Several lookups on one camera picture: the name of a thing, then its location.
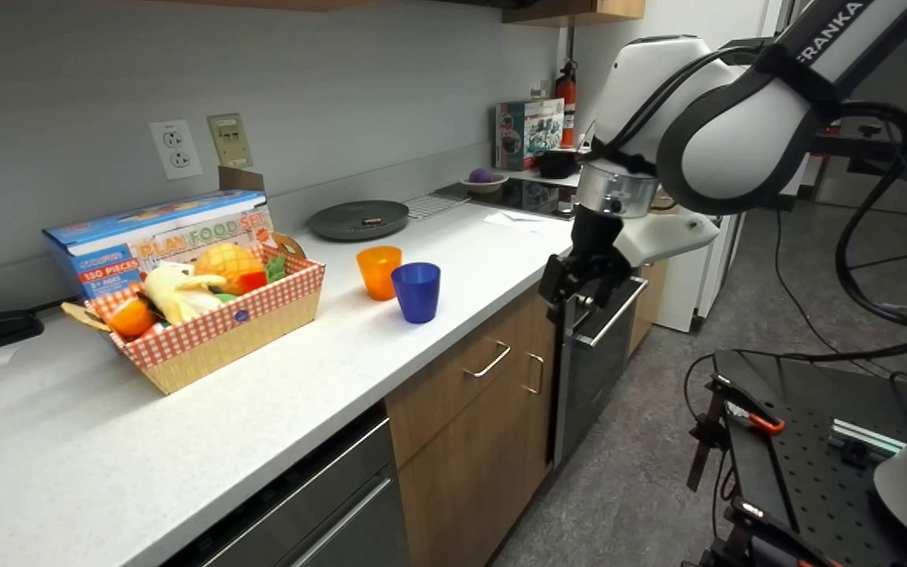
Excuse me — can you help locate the pale green strip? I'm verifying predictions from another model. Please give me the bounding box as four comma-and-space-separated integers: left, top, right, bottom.
827, 417, 907, 458

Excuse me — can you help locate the beige wall switch plate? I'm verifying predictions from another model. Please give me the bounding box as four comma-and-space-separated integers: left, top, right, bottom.
206, 109, 254, 171

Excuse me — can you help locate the pale yellow toy banana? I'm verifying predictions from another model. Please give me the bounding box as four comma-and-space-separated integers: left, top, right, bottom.
143, 262, 230, 329

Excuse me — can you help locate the black perforated table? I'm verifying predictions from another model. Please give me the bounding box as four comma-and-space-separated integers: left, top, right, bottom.
722, 350, 907, 567

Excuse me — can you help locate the white appliance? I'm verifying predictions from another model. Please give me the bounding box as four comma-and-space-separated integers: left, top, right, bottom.
651, 207, 754, 334

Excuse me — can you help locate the blue toy food box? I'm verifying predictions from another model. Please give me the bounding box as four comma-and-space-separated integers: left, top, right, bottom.
42, 190, 279, 303

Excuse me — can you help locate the orange plastic cup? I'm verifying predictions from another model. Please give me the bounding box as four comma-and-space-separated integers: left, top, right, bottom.
355, 243, 405, 303

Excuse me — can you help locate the wooden front drawer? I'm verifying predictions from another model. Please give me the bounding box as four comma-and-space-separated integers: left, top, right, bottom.
385, 291, 561, 474

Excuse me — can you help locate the black clamp orange grip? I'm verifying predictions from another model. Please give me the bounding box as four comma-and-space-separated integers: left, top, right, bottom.
682, 372, 792, 497

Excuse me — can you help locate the wooden wall cabinet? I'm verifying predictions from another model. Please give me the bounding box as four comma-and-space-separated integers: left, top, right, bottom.
497, 0, 649, 27

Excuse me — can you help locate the black cooktop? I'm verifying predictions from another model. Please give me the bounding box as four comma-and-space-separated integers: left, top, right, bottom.
430, 174, 582, 222

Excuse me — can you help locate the green toy slice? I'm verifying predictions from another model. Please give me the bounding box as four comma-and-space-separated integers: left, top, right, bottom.
262, 250, 297, 285

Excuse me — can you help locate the black pot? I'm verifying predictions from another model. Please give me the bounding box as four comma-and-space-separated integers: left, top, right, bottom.
533, 148, 587, 184

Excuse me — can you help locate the red fire extinguisher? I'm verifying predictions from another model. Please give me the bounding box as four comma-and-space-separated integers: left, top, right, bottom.
552, 60, 582, 152

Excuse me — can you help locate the blue plastic cup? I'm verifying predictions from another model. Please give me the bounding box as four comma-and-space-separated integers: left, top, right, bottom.
390, 262, 444, 329

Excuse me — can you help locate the yellow toy pineapple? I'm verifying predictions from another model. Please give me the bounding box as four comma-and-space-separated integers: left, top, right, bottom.
194, 238, 267, 296

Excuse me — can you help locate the dark grey round plate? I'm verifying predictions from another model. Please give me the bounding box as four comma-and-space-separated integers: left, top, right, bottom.
304, 200, 411, 245

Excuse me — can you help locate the white wall outlet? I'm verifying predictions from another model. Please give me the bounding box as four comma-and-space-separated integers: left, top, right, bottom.
147, 116, 206, 184

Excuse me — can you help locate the silver drawer handle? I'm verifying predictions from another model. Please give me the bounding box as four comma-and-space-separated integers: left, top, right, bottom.
470, 336, 517, 383

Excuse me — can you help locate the toy orange fruit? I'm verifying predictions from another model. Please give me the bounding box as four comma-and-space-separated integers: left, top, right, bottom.
106, 296, 156, 340

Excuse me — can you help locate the black steel dishwasher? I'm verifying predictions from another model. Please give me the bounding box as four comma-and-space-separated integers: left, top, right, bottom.
164, 403, 415, 567

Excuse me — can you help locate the silver door handle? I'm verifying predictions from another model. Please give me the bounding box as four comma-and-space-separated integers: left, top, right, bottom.
519, 350, 549, 400

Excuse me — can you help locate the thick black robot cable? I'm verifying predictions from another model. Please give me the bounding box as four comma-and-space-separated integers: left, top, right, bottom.
621, 35, 907, 367

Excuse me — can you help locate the purple bowl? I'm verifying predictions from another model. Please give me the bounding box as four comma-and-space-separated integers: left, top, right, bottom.
460, 164, 512, 200

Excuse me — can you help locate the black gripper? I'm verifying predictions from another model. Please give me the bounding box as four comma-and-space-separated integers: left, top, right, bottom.
537, 210, 640, 315

